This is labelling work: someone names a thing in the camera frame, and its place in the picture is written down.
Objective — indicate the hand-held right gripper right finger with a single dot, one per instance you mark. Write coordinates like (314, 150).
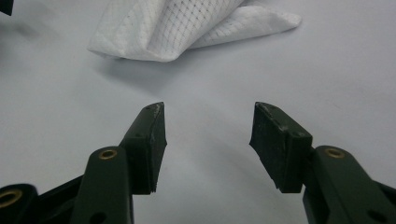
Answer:
(280, 149)

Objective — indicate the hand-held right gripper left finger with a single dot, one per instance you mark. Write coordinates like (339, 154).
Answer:
(143, 155)

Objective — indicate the white mesh laundry bag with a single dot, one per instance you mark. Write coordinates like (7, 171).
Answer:
(168, 28)

